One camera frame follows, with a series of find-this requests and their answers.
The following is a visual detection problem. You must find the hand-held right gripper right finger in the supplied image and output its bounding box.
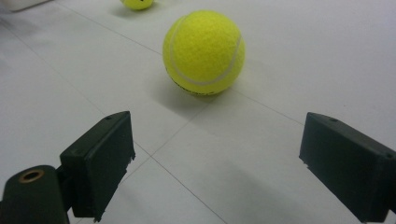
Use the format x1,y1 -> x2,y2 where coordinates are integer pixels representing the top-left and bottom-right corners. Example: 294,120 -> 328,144
299,111 -> 396,224

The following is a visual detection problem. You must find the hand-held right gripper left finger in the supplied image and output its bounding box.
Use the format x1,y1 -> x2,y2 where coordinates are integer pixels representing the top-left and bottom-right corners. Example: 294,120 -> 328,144
59,110 -> 136,223

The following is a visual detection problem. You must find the yellow tennis ball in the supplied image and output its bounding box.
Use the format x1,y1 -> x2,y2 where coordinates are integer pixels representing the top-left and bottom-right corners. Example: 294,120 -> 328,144
162,9 -> 247,96
120,0 -> 155,11

